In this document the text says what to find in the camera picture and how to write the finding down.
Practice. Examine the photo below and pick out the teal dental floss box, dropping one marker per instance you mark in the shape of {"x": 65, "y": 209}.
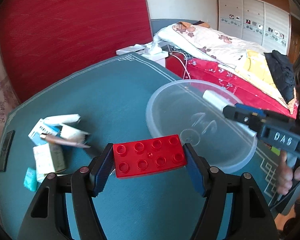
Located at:
{"x": 30, "y": 180}

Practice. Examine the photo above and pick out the black garment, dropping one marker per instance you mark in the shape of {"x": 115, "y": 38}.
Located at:
{"x": 282, "y": 74}

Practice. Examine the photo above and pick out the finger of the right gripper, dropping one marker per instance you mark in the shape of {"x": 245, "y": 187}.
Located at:
{"x": 248, "y": 110}
{"x": 253, "y": 122}

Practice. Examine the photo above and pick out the teal table mat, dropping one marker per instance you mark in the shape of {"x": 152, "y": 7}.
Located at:
{"x": 111, "y": 98}

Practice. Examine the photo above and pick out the white wardrobe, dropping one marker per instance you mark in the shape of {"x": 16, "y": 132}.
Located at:
{"x": 255, "y": 21}

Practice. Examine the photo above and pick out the red upholstered headboard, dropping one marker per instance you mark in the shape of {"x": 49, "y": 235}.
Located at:
{"x": 43, "y": 41}

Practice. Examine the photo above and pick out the white bedside table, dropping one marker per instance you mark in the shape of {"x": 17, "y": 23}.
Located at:
{"x": 151, "y": 51}

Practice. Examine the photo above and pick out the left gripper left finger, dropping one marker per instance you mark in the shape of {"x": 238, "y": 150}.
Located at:
{"x": 47, "y": 217}

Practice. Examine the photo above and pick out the floral quilt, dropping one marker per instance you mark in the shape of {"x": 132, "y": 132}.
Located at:
{"x": 243, "y": 58}

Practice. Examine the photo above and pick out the grey printed small box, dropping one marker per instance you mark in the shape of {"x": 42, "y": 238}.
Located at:
{"x": 42, "y": 172}

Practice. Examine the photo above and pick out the red bed sheet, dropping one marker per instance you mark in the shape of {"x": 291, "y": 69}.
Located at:
{"x": 211, "y": 72}

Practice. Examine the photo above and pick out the white sachet packet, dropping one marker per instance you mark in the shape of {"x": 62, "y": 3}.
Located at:
{"x": 62, "y": 119}

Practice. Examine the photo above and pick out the red toy brick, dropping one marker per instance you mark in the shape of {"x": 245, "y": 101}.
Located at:
{"x": 148, "y": 157}

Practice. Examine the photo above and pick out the clear plastic bowl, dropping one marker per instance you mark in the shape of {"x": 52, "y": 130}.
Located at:
{"x": 179, "y": 108}

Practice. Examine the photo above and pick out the white round cap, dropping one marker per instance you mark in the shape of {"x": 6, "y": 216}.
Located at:
{"x": 73, "y": 134}

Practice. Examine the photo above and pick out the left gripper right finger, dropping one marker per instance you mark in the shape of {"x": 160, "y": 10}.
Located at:
{"x": 250, "y": 216}

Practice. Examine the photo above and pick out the blue white medicine box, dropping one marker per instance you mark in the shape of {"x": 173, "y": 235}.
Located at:
{"x": 42, "y": 128}

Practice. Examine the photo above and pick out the green baby ointment box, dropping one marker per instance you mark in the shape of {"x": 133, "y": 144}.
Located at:
{"x": 49, "y": 155}

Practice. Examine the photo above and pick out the rose gold cosmetic tube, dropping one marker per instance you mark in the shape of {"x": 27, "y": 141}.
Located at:
{"x": 60, "y": 141}

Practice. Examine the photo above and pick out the right hand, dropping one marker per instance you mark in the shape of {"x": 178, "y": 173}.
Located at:
{"x": 285, "y": 175}

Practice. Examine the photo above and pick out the black smartphone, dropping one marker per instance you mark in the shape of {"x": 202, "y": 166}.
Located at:
{"x": 4, "y": 152}

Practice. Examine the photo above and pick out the white eraser block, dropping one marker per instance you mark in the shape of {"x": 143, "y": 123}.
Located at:
{"x": 220, "y": 99}

